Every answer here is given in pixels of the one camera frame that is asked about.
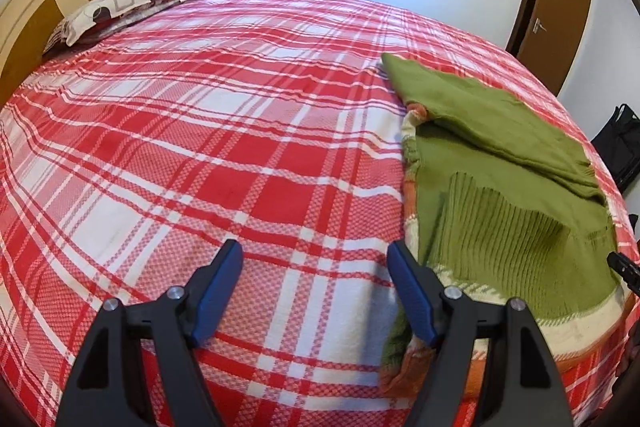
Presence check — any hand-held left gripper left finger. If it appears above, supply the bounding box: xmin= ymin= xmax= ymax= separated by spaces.
xmin=55 ymin=238 xmax=245 ymax=427

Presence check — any green knit sweater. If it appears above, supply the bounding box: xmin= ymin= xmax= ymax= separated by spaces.
xmin=377 ymin=53 xmax=632 ymax=400

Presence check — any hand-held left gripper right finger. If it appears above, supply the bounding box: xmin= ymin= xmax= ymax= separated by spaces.
xmin=387 ymin=239 xmax=573 ymax=427

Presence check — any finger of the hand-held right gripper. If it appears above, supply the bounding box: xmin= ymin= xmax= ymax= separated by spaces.
xmin=606 ymin=251 xmax=640 ymax=299

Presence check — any red plaid bed sheet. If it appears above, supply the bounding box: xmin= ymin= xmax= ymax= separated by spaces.
xmin=0 ymin=0 xmax=640 ymax=427

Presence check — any patterned white brown pillow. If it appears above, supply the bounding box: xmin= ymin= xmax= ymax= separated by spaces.
xmin=42 ymin=0 xmax=195 ymax=55

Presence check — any brown wooden door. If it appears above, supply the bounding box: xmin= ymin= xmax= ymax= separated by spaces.
xmin=516 ymin=0 xmax=595 ymax=96

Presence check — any black bag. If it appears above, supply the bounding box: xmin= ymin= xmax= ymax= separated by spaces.
xmin=590 ymin=103 xmax=640 ymax=194

